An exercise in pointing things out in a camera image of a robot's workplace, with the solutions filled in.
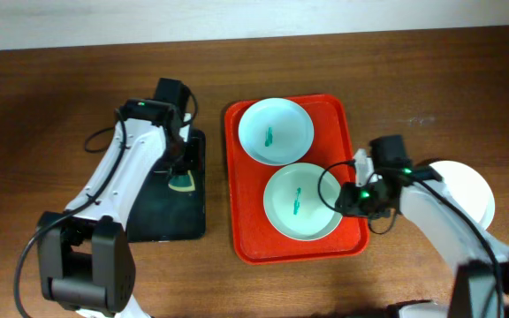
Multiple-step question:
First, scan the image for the green yellow sponge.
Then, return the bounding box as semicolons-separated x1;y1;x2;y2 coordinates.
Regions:
168;172;195;193

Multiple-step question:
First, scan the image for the light green plate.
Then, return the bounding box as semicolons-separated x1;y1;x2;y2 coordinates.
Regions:
262;163;342;241

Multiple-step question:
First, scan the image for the white plate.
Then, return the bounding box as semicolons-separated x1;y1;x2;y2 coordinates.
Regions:
429;161;496;230

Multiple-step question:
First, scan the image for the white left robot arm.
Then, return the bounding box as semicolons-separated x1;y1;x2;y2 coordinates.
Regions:
35;99;194;317

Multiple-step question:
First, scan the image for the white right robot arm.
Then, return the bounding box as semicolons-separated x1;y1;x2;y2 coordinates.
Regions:
333;161;509;317

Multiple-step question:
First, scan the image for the black rectangular tray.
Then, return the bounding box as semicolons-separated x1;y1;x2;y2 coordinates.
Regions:
126;128;206;243

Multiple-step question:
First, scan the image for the red plastic tray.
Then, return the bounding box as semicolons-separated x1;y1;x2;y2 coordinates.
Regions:
224;94;369;265

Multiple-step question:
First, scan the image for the light blue plate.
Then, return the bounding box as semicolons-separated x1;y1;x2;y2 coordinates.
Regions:
238;98;315;166

